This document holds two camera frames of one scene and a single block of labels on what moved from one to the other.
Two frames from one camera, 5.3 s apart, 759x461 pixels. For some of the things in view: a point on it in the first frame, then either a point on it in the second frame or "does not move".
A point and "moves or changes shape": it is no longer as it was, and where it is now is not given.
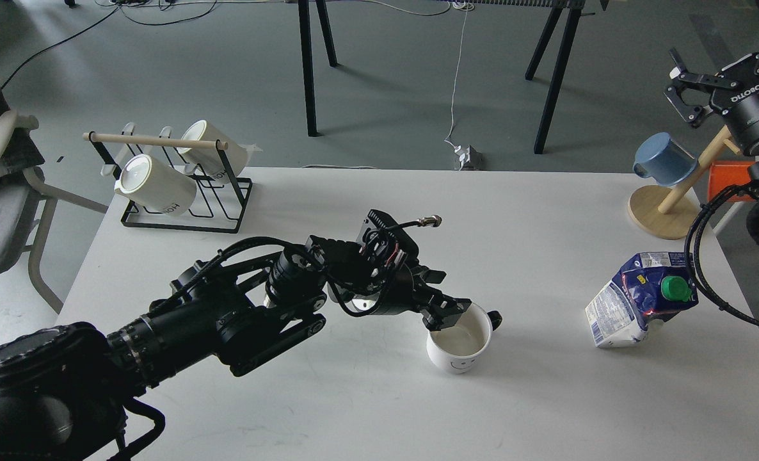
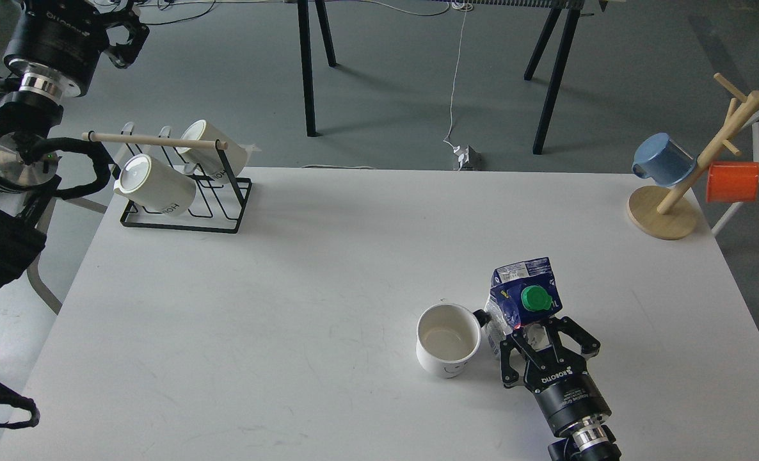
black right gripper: (752, 92) → (567, 397)
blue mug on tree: (659, 157) does not move
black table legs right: (573, 9) does not move
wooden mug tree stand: (654, 209) does not move
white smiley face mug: (458, 349) moves or changes shape
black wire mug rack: (174, 184) does not move
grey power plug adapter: (471, 158) does not move
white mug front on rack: (145, 180) does not move
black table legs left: (308, 79) does not move
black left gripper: (376, 273) → (66, 38)
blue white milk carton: (642, 296) → (520, 292)
